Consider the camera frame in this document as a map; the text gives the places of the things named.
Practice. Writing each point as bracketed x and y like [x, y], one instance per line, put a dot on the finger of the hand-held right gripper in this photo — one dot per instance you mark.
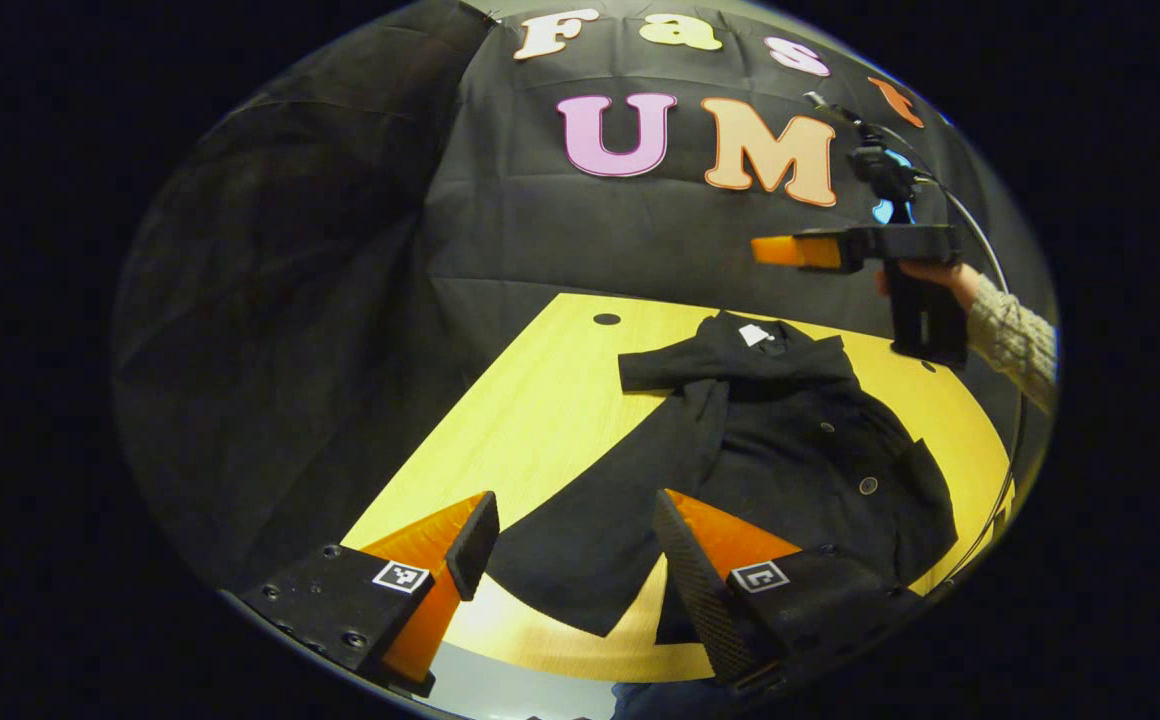
[800, 250]

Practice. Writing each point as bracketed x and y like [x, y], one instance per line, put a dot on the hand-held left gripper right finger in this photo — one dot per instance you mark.
[690, 580]

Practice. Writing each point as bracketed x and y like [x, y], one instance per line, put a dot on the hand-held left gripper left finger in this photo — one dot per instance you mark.
[475, 545]

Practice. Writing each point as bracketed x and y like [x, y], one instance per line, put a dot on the black buttoned shirt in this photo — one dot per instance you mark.
[790, 450]

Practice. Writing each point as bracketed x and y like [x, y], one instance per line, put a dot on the person's blue jeans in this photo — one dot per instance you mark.
[660, 702]

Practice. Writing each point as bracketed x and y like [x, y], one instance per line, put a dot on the black backdrop cloth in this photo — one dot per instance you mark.
[540, 240]

